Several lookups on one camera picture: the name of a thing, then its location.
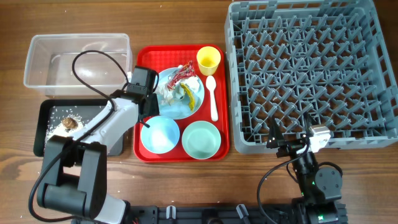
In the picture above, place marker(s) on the large light blue plate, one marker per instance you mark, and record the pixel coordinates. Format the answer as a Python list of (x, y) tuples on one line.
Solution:
[(180, 109)]

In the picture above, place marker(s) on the white rice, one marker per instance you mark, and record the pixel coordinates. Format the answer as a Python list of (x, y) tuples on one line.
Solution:
[(54, 124)]

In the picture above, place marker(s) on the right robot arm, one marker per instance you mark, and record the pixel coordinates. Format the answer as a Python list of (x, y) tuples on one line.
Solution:
[(320, 183)]

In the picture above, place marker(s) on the red serving tray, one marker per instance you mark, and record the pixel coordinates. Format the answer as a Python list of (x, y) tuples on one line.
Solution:
[(164, 59)]

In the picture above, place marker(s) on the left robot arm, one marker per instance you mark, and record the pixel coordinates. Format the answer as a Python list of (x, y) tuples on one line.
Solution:
[(73, 179)]

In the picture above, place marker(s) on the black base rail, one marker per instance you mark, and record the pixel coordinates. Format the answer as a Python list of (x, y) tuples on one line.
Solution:
[(280, 213)]

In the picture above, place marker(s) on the teal green bowl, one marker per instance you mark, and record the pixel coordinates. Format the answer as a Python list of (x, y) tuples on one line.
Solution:
[(201, 140)]

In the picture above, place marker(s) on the clear plastic bin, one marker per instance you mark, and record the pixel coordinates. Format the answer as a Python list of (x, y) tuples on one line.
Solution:
[(48, 67)]

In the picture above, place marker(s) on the brown food lump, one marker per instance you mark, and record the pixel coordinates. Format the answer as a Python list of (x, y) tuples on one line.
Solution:
[(69, 123)]

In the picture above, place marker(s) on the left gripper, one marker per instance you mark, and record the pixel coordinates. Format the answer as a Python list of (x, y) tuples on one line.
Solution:
[(150, 105)]

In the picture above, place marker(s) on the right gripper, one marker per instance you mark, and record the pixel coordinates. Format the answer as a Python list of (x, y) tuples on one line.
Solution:
[(289, 147)]

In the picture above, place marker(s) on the white plastic spoon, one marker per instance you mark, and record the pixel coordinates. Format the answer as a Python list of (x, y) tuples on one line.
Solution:
[(211, 85)]

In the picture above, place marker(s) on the yellow plastic cup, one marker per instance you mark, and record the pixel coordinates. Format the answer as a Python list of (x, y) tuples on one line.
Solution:
[(208, 59)]

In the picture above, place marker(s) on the crumpled white tissue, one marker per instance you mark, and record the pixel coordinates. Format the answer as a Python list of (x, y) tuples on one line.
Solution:
[(176, 93)]

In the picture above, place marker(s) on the red foil wrapper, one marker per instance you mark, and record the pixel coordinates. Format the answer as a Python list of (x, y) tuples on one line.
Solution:
[(185, 72)]

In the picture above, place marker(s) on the light blue bowl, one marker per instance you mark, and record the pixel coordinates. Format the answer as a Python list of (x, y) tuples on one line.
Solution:
[(161, 136)]

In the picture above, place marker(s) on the black plastic tray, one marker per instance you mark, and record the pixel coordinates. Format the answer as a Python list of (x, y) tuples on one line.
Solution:
[(88, 109)]

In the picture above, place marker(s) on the grey dishwasher rack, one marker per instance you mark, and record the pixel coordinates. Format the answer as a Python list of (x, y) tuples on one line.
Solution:
[(327, 59)]

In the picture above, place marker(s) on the yellow wrapper strip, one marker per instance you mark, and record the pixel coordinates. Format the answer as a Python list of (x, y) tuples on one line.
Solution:
[(191, 96)]

